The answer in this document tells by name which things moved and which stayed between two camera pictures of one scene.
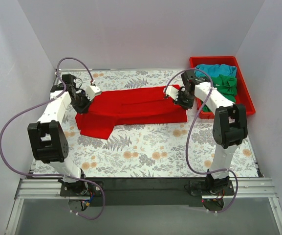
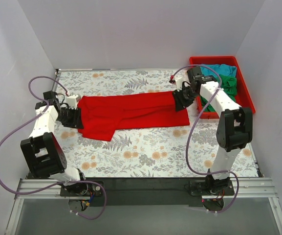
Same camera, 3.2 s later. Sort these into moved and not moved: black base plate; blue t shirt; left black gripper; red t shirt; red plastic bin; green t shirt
Moved: left black gripper; red t shirt
Not moved: blue t shirt; red plastic bin; black base plate; green t shirt
